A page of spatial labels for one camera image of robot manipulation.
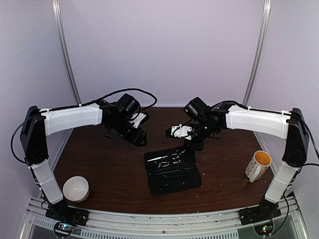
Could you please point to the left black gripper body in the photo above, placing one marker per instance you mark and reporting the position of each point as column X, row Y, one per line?
column 121, row 127

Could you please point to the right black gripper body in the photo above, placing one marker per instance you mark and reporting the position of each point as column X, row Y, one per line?
column 203, row 131

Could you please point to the silver thinning shears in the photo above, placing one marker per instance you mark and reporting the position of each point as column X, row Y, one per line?
column 176, row 157

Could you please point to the silver hair scissors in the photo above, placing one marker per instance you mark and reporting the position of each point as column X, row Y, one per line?
column 160, row 161

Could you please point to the black zip tool case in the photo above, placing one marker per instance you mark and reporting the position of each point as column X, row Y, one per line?
column 156, row 181

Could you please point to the black hair clip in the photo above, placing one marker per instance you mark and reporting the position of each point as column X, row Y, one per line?
column 177, row 171
column 168, row 187

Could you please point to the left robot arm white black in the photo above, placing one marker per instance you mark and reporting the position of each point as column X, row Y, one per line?
column 120, row 116

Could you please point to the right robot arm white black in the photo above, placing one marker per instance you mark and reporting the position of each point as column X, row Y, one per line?
column 287, row 125

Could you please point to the white mug yellow inside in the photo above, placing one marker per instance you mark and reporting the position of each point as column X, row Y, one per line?
column 258, row 165

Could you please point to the white ceramic bowl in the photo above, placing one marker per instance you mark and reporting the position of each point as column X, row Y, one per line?
column 76, row 189

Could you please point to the left circuit board with leds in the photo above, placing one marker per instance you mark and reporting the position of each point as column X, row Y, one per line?
column 63, row 229

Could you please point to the circuit board with leds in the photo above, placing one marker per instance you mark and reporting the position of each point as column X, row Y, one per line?
column 264, row 229
column 63, row 229

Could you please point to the right circuit board with leds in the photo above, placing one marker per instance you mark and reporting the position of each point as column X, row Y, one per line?
column 264, row 229

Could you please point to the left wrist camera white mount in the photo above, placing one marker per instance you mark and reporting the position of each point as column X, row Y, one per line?
column 138, row 118

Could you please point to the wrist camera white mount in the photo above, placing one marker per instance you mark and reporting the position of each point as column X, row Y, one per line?
column 179, row 131
column 138, row 118

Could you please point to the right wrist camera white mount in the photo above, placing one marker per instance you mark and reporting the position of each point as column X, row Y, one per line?
column 179, row 131

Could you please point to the right aluminium frame post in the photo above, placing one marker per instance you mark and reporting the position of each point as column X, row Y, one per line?
column 264, row 26

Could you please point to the aluminium frame post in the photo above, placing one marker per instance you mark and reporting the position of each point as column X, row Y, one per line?
column 64, row 50
column 264, row 26

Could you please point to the aluminium front rail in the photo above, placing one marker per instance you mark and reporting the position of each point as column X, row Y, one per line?
column 211, row 225

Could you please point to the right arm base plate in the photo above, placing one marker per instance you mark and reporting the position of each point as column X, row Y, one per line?
column 264, row 211

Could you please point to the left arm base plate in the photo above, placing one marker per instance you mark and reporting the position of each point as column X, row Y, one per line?
column 67, row 214

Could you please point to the left aluminium frame post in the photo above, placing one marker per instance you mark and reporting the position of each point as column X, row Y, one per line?
column 64, row 50

